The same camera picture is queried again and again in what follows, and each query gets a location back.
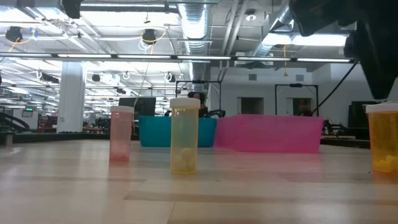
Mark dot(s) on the black background robot arm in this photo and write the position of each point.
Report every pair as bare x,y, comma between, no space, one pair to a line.
216,113

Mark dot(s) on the blue plastic bin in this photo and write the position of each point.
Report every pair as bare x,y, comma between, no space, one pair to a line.
155,130

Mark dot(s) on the silver ribbed air duct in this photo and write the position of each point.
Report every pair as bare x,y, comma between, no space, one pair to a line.
194,31

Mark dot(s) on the yellow pill bottle white cap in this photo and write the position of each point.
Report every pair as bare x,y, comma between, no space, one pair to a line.
185,140

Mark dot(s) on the fluorescent ceiling light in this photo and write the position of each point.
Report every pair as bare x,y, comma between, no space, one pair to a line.
304,40

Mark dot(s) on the pink plastic bin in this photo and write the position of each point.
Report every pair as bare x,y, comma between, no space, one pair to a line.
267,133

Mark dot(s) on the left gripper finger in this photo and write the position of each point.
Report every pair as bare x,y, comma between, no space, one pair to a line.
72,7

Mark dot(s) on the orange pill bottle white cap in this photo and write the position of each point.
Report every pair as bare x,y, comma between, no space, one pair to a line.
384,140

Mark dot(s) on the black monitor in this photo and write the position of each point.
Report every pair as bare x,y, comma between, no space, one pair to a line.
146,105

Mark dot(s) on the black ceiling device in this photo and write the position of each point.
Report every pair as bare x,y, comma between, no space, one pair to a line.
149,35
14,33

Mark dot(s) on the white square column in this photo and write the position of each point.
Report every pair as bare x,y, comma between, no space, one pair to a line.
71,99

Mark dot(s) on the black overhead light bar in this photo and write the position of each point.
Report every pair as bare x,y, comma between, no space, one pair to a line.
175,57

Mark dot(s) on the pink pill bottle white cap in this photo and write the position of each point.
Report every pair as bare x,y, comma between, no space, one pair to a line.
121,137

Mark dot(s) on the silver slanted air duct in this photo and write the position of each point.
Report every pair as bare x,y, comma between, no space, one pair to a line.
273,21

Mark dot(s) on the black cabinet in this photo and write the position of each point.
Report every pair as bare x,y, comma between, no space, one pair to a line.
357,118

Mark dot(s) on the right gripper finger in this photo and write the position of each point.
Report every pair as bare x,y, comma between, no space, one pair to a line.
379,62

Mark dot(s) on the black background rig frame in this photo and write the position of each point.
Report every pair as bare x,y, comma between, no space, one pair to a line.
295,85
199,81

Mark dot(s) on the green exit sign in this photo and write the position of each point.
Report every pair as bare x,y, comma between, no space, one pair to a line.
29,109

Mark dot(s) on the person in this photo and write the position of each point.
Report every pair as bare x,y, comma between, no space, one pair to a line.
202,99
303,107

